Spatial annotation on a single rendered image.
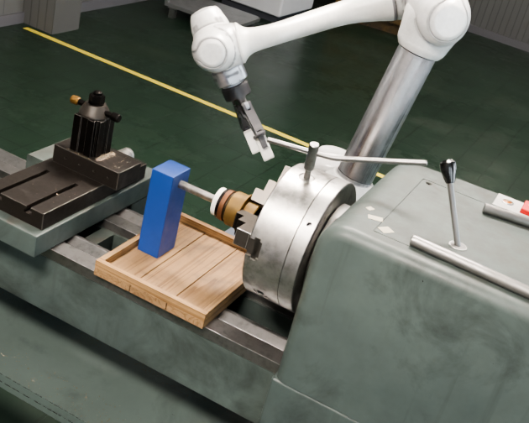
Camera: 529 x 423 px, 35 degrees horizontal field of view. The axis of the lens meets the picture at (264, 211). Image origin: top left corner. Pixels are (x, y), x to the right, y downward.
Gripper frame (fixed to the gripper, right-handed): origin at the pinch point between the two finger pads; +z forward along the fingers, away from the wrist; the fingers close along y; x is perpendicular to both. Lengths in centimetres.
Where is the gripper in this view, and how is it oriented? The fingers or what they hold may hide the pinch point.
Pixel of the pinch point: (261, 152)
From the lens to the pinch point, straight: 231.1
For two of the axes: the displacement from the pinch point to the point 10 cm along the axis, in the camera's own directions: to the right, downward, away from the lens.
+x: 9.0, -4.2, 1.4
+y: 2.4, 2.0, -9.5
